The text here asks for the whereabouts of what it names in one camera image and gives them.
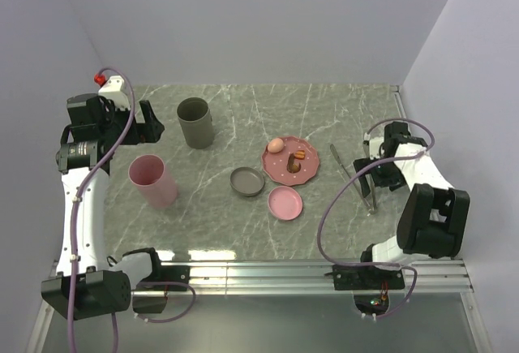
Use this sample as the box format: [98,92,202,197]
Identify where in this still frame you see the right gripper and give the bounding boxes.
[353,153,407,197]

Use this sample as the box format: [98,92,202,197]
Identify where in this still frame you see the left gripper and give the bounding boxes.
[100,100,164,145]

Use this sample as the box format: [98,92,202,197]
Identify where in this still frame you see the metal tongs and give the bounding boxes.
[329,144,377,215]

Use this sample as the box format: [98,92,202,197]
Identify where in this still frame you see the pink round lid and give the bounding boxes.
[268,186,303,221]

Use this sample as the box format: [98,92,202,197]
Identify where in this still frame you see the brown egg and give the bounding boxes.
[267,138,285,153]

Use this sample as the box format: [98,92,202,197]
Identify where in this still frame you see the grey round lid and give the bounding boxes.
[229,166,265,197]

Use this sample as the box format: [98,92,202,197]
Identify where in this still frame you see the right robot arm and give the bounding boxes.
[353,118,470,288]

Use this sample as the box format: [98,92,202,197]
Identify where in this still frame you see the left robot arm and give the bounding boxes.
[41,93,165,321]

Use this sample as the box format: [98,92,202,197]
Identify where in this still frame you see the grey cylindrical container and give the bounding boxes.
[177,97,215,149]

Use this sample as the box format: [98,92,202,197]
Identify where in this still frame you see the pink cylindrical container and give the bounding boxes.
[128,154,178,209]

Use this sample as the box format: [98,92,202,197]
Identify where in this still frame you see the orange carrot pieces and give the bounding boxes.
[294,150,306,160]

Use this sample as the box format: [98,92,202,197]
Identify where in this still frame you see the pink polka dot plate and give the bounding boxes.
[261,136,320,187]

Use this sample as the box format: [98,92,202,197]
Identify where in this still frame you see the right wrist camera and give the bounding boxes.
[362,133,384,160]

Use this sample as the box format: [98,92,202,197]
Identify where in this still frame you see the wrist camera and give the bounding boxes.
[362,133,384,160]
[93,73,130,110]

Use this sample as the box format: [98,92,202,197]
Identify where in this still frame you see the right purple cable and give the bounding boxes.
[317,118,435,321]

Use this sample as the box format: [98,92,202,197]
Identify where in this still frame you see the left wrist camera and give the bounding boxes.
[93,73,130,110]

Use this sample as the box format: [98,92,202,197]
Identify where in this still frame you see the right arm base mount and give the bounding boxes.
[325,265,405,316]

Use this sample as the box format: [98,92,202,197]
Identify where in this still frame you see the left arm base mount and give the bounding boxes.
[132,265,192,315]

